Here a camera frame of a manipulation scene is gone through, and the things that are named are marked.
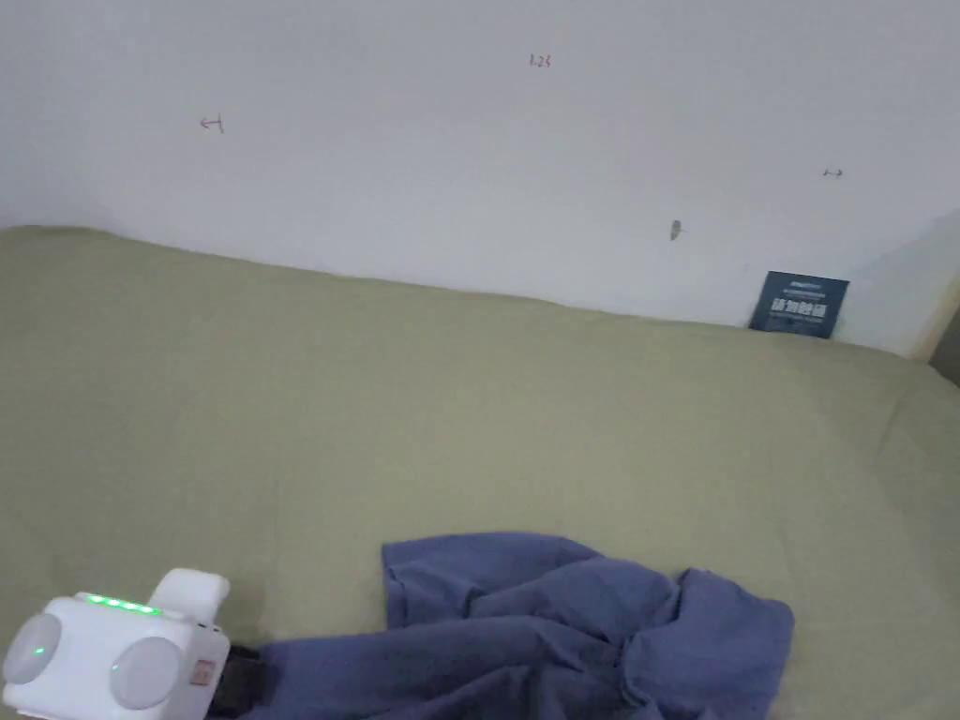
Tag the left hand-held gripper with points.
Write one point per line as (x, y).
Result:
(112, 652)

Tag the dark blue shirt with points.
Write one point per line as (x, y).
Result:
(540, 637)

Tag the bed with pale green sheet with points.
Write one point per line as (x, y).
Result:
(375, 405)

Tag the dark blue card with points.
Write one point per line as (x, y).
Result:
(799, 305)

